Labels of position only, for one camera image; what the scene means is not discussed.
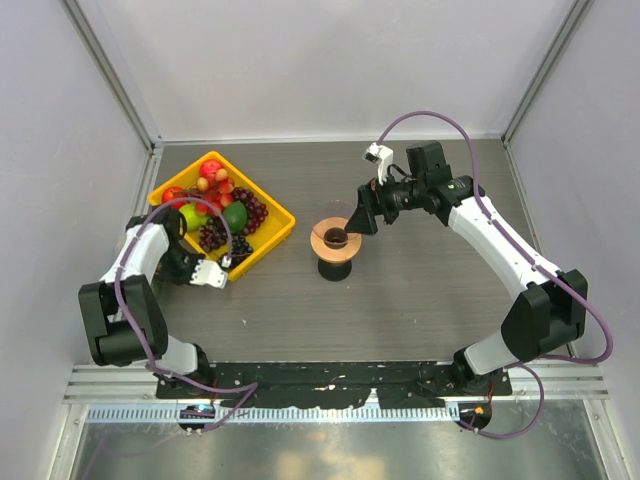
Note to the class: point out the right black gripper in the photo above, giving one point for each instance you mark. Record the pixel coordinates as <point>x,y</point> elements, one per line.
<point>371,202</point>

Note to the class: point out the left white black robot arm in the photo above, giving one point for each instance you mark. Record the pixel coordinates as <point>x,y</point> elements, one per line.
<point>122,318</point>

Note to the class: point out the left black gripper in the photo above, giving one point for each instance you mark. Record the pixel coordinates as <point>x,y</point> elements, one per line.
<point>166,276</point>

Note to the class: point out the red apple left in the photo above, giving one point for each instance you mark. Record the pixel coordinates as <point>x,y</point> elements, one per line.
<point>175,196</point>

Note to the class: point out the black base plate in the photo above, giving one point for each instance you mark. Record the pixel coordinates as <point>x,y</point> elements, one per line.
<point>340,385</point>

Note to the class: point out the red apple top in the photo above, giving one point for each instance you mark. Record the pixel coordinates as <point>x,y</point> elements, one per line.
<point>209,169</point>

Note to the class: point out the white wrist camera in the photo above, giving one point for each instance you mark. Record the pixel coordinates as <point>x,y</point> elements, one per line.
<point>209,273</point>
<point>382,157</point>

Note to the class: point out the purple grape bunch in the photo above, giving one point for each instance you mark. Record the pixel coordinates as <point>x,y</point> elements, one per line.
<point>257,210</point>

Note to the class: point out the clear pink cone dripper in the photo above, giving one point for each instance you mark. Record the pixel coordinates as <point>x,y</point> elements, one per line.
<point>329,220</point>

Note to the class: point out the red apple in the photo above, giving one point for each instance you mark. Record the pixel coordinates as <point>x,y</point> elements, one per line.
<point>175,196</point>
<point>209,169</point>

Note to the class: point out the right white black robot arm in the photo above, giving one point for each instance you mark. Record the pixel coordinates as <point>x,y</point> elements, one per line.
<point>546,313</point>

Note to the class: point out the green apple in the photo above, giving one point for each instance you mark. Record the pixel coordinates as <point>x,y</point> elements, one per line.
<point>194,219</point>

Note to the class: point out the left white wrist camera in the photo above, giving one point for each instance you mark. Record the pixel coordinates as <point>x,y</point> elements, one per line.
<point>209,273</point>

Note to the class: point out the round wooden ring holder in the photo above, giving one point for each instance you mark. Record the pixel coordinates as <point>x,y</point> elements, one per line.
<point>335,256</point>

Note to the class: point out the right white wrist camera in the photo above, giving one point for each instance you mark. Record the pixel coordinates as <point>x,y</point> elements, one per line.
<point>382,157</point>

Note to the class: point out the dark red grape bunch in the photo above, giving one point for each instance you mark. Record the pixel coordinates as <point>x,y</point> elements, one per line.
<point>212,235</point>

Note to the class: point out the red cherry bunch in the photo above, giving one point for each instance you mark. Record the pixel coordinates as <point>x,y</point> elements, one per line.
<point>216,188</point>

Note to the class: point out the dark red glass carafe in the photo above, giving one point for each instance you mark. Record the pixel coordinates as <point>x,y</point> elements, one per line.
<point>334,272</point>

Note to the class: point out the aluminium front rail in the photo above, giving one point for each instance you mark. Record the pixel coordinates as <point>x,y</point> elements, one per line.
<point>112,395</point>

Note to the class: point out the dark black grape bunch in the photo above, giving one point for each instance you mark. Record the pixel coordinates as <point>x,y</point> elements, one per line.
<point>240,250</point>

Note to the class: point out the yellow plastic tray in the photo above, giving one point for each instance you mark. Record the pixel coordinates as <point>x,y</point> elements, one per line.
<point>278,225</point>

